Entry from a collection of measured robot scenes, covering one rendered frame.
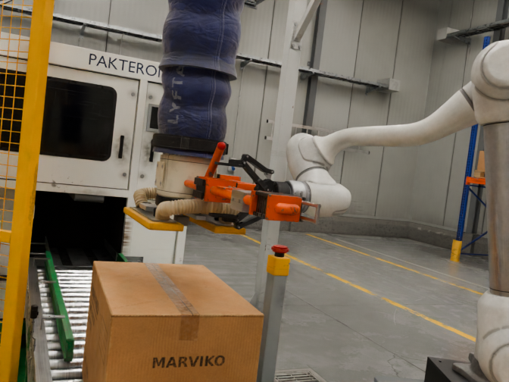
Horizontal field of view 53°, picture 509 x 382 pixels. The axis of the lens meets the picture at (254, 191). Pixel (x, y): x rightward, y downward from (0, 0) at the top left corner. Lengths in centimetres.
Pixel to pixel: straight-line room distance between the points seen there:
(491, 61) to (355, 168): 1111
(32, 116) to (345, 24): 1076
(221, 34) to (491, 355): 106
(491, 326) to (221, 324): 64
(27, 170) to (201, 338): 90
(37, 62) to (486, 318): 156
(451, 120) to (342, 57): 1076
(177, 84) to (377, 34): 1137
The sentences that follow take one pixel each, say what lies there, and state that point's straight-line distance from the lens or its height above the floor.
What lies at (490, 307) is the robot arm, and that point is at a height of 110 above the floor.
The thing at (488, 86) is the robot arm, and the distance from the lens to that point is 118.
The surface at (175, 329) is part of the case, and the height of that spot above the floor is 91.
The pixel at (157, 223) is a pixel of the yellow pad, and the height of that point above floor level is 115.
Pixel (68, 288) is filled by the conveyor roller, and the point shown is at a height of 55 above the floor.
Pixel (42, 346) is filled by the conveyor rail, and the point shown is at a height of 59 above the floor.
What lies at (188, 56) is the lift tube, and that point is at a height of 163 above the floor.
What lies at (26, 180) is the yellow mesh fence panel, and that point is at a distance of 192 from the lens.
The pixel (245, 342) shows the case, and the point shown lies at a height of 87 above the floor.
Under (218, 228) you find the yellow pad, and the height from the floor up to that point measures 115.
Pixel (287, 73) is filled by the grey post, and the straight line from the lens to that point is 455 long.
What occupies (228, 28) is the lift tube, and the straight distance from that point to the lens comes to 154.
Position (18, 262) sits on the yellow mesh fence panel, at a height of 91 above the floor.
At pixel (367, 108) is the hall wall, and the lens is 1241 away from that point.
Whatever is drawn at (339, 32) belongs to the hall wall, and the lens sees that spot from 1217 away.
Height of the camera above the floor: 134
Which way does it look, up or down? 3 degrees down
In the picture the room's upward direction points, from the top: 7 degrees clockwise
